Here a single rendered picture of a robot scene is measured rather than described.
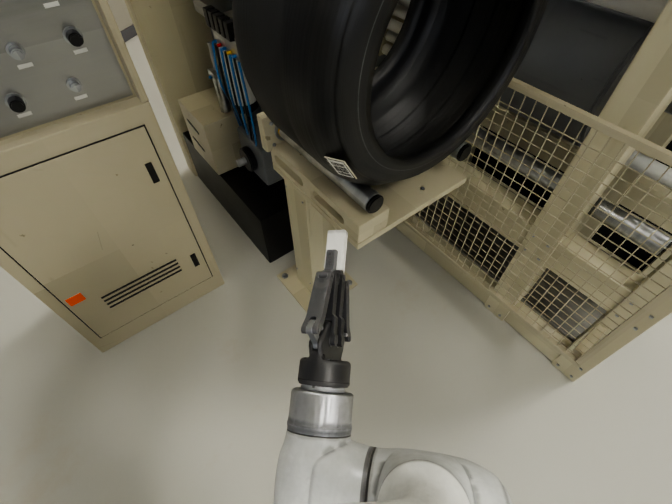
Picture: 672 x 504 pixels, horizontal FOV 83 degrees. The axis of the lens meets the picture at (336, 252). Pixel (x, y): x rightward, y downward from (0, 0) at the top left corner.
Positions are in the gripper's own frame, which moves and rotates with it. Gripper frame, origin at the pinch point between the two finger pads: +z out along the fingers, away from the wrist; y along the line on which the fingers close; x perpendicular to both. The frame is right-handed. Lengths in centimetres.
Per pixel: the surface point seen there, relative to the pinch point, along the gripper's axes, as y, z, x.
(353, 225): 18.0, 11.7, -4.8
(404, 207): 30.5, 20.6, 2.9
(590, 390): 126, -18, 53
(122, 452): 53, -53, -98
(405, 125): 25.5, 40.1, 3.5
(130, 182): 16, 30, -78
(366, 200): 14.1, 15.4, -0.8
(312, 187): 18.0, 21.9, -15.9
